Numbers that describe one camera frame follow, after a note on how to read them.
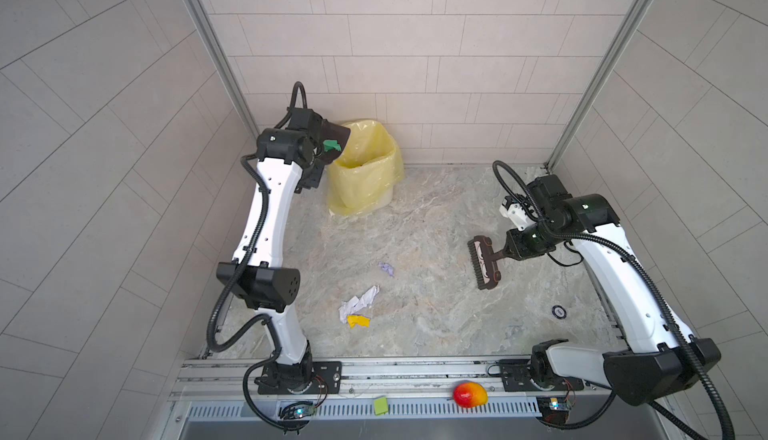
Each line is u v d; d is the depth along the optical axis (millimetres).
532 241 587
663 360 362
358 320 787
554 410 680
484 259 802
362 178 884
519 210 651
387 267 889
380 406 678
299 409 654
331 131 833
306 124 557
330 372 722
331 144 780
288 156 483
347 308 806
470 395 660
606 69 885
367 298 839
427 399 694
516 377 708
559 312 820
